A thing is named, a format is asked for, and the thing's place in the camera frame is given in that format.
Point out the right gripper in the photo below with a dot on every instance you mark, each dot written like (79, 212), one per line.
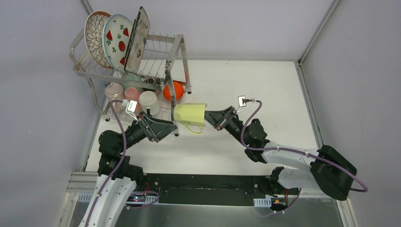
(217, 118)

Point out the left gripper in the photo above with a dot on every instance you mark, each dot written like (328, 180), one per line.
(149, 126)

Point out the yellow mug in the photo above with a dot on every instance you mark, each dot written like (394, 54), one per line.
(191, 116)

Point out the white mug dark rim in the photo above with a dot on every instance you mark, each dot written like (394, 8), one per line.
(149, 103)

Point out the pink cup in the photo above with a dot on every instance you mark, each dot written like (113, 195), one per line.
(132, 94)

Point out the orange plastic bowl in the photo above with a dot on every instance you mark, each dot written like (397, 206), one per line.
(179, 91)

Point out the brown patterned small bowl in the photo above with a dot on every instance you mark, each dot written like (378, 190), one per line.
(153, 81)

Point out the pink iridescent mug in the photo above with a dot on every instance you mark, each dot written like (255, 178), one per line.
(115, 91)

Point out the mint green bowl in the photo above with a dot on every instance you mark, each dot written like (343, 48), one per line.
(131, 77)

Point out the square flower pattern plate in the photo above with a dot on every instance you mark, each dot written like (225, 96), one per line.
(137, 42)

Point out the watermelon pattern round plate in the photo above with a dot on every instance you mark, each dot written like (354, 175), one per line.
(116, 35)

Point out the floral petal brown-rim plate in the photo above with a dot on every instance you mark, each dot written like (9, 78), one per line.
(94, 39)

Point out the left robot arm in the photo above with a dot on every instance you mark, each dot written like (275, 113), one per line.
(116, 178)

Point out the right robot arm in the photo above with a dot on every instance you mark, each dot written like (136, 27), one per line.
(320, 168)

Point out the stainless steel dish rack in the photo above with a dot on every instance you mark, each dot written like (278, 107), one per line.
(165, 57)

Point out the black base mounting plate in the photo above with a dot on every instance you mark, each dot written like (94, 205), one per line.
(220, 190)

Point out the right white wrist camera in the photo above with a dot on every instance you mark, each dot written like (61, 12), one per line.
(243, 101)

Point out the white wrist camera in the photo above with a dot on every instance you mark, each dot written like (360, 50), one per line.
(243, 101)
(130, 108)

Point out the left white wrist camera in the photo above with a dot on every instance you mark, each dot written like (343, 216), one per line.
(130, 108)

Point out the aluminium frame rail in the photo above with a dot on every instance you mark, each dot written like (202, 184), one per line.
(309, 105)

